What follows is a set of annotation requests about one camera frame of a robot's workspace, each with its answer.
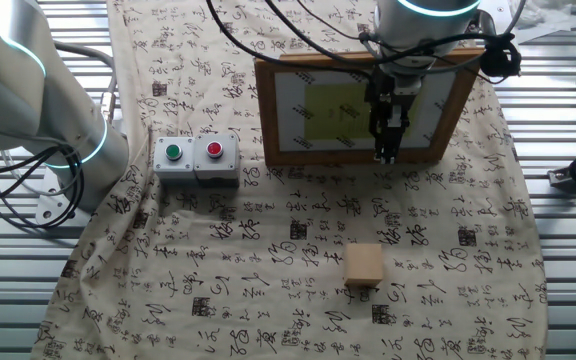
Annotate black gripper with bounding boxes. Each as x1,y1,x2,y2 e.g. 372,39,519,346
366,67,422,165

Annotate light wooden block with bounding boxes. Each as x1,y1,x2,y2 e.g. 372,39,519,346
343,243,385,289

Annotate beige calligraphy print cloth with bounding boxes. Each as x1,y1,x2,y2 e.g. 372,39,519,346
30,0,549,360

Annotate grey box red button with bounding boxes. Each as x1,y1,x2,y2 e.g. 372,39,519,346
192,132,242,189

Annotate white crumpled paper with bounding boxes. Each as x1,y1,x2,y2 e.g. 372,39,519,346
510,0,576,44

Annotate grey box green button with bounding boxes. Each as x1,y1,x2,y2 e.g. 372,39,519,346
152,136,198,182

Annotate wooden picture frame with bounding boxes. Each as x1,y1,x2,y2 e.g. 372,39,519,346
253,47,487,168

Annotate grey base cable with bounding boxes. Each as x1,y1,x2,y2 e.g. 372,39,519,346
52,42,119,124

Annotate black base cables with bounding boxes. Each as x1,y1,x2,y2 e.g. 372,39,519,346
0,143,87,231

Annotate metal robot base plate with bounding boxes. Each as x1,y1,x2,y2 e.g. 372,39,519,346
35,174,94,227

